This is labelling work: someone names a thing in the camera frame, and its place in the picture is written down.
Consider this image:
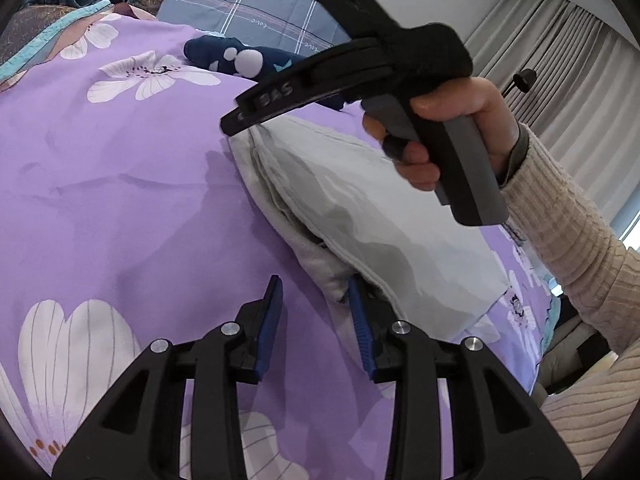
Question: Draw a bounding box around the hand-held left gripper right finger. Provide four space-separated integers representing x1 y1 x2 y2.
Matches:
347 276 583 480

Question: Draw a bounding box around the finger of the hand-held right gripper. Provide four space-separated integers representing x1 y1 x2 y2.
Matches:
220 40 396 137

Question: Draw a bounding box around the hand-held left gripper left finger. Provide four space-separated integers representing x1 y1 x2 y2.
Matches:
51 275 284 480

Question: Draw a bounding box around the beige t-shirt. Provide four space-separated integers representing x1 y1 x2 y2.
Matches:
229 114 517 347

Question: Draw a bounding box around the person's right forearm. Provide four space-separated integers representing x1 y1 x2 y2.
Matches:
492 124 640 358

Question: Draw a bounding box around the person's right hand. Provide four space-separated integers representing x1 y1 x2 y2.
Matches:
362 76 522 192

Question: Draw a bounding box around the navy star print fleece blanket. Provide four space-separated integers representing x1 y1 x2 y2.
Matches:
183 35 346 111

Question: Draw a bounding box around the blue plaid pillow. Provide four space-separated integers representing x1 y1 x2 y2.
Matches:
156 0 353 56

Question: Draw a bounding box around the pale pleated curtain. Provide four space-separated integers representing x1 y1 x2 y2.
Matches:
462 0 640 251

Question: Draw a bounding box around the purple floral bed cover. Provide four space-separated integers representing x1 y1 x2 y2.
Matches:
0 2 558 480

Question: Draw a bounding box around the person's cream ribbed clothing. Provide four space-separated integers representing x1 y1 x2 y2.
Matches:
541 354 640 480

